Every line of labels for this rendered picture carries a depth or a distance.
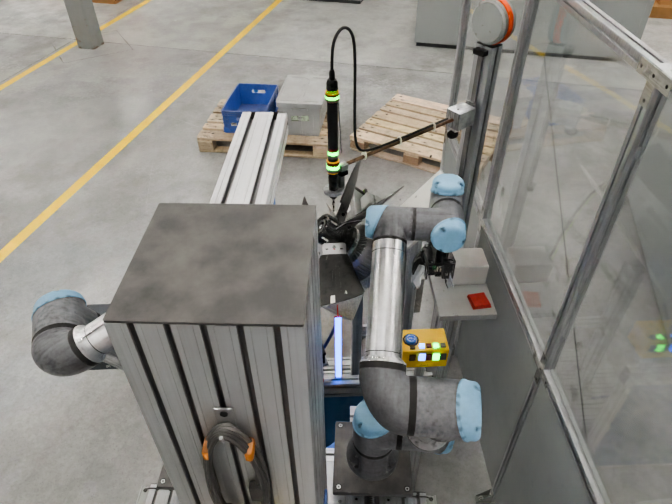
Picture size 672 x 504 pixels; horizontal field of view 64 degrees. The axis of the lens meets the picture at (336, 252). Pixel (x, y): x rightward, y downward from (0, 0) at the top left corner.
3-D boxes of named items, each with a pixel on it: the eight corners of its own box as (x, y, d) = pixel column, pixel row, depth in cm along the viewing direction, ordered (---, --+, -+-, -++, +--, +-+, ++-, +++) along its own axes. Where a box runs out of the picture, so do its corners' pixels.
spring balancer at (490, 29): (479, 35, 205) (466, 39, 202) (486, -10, 194) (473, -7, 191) (513, 47, 195) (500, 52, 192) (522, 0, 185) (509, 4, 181)
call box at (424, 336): (440, 346, 197) (444, 327, 190) (446, 369, 190) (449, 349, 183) (396, 348, 197) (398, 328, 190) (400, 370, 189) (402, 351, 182)
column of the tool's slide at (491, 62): (433, 348, 320) (486, 38, 202) (443, 356, 315) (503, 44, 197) (426, 353, 317) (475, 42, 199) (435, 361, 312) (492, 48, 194)
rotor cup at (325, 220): (351, 220, 220) (326, 204, 215) (360, 235, 208) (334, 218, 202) (330, 248, 224) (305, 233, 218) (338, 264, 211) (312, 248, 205)
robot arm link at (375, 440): (353, 416, 156) (354, 389, 148) (400, 420, 155) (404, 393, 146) (350, 455, 147) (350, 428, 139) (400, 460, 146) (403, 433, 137)
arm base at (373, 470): (399, 481, 152) (402, 463, 145) (345, 480, 152) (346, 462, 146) (396, 432, 163) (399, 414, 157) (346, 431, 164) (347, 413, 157)
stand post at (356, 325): (358, 391, 297) (362, 269, 237) (359, 406, 290) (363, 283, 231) (350, 392, 297) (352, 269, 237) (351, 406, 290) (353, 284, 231)
